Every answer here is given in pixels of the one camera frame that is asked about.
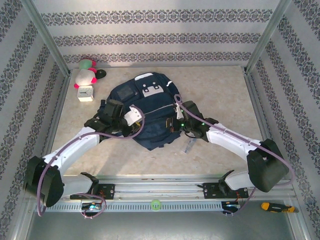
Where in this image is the yellow black screwdriver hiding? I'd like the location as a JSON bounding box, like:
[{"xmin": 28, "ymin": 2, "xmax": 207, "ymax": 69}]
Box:
[{"xmin": 261, "ymin": 202, "xmax": 300, "ymax": 214}]

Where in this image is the clear pen pouch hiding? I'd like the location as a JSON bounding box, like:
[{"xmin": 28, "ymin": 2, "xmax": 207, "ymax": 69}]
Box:
[{"xmin": 181, "ymin": 138, "xmax": 198, "ymax": 155}]

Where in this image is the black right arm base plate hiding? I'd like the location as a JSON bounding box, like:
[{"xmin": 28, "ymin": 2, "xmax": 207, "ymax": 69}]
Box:
[{"xmin": 201, "ymin": 182, "xmax": 250, "ymax": 200}]

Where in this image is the white pink green plush toy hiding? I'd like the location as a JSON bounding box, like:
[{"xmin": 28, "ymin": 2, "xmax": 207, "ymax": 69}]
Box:
[{"xmin": 73, "ymin": 58, "xmax": 99, "ymax": 90}]

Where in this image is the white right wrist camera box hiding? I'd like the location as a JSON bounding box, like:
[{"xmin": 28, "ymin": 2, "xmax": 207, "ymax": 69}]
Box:
[{"xmin": 174, "ymin": 103, "xmax": 185, "ymax": 120}]

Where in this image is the slotted grey cable duct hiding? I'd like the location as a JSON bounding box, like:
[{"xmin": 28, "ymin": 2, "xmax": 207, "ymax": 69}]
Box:
[{"xmin": 33, "ymin": 201, "xmax": 223, "ymax": 213}]

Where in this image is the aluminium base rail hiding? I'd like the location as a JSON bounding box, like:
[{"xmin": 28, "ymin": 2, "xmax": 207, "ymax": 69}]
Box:
[{"xmin": 23, "ymin": 174, "xmax": 295, "ymax": 201}]

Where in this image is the white square clock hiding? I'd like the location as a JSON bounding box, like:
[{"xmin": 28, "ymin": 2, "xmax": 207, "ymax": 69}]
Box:
[{"xmin": 76, "ymin": 85, "xmax": 95, "ymax": 102}]

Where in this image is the aluminium table edge rail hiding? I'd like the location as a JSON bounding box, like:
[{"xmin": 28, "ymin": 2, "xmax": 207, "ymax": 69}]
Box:
[
  {"xmin": 33, "ymin": 74, "xmax": 72, "ymax": 182},
  {"xmin": 243, "ymin": 72, "xmax": 285, "ymax": 180}
]

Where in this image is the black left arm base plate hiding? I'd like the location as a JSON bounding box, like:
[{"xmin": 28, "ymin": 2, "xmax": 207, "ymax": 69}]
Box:
[{"xmin": 69, "ymin": 183, "xmax": 116, "ymax": 200}]

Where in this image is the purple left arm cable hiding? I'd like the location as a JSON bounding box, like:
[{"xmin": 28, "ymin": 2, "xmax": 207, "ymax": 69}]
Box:
[{"xmin": 36, "ymin": 104, "xmax": 146, "ymax": 220}]

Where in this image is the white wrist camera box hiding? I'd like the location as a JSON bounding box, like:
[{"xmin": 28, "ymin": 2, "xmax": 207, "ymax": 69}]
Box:
[
  {"xmin": 123, "ymin": 105, "xmax": 143, "ymax": 127},
  {"xmin": 174, "ymin": 103, "xmax": 185, "ymax": 120}
]

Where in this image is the aluminium frame post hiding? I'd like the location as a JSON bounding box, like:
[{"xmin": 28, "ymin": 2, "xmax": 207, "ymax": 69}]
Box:
[
  {"xmin": 243, "ymin": 0, "xmax": 293, "ymax": 75},
  {"xmin": 21, "ymin": 0, "xmax": 72, "ymax": 78}
]

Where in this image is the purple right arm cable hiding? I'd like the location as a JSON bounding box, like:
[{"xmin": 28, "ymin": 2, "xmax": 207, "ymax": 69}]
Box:
[{"xmin": 173, "ymin": 94, "xmax": 295, "ymax": 218}]

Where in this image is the navy blue backpack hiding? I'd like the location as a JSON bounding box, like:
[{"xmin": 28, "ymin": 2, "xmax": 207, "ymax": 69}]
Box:
[{"xmin": 99, "ymin": 72, "xmax": 182, "ymax": 151}]

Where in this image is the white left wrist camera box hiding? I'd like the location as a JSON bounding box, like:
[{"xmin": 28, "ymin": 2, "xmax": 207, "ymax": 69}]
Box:
[{"xmin": 123, "ymin": 105, "xmax": 143, "ymax": 127}]

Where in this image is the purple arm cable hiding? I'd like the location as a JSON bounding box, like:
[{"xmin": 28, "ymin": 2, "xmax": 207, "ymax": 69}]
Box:
[
  {"xmin": 36, "ymin": 104, "xmax": 146, "ymax": 220},
  {"xmin": 173, "ymin": 94, "xmax": 295, "ymax": 218}
]

